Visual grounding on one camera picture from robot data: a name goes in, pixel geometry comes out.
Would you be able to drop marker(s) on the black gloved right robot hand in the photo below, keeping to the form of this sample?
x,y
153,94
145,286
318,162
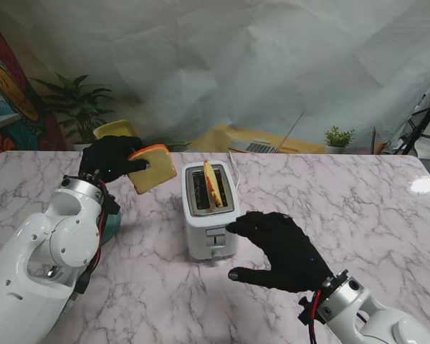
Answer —
x,y
283,251

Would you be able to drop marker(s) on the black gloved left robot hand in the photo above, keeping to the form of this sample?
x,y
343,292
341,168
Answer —
x,y
111,157

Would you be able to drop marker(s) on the yellow toast slice orange crust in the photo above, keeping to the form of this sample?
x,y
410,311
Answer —
x,y
157,168
215,186

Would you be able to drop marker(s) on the white two-slot toaster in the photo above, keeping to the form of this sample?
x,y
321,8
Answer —
x,y
200,233

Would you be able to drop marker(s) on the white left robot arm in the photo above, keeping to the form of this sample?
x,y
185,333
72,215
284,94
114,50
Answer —
x,y
36,258

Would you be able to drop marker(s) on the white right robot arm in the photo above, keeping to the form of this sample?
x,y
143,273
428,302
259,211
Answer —
x,y
372,319

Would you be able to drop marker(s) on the yellow plastic chair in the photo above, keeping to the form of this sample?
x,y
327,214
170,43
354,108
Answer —
x,y
114,129

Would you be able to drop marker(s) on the large green potted plant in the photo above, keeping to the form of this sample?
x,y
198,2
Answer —
x,y
79,104

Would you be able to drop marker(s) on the teal round plate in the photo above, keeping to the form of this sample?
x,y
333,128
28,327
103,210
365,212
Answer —
x,y
111,224

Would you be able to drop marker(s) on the silver open laptop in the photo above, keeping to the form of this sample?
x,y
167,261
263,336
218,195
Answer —
x,y
254,146

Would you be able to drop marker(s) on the colourful cartoon mural board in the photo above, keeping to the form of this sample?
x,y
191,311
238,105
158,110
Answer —
x,y
10,93

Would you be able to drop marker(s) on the small green potted plant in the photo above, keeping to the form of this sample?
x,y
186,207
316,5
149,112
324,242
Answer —
x,y
338,139

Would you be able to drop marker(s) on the white crumpled backdrop sheet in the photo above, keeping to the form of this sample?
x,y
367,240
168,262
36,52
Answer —
x,y
236,64

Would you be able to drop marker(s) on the black tripod stand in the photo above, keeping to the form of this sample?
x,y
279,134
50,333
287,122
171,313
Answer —
x,y
424,123

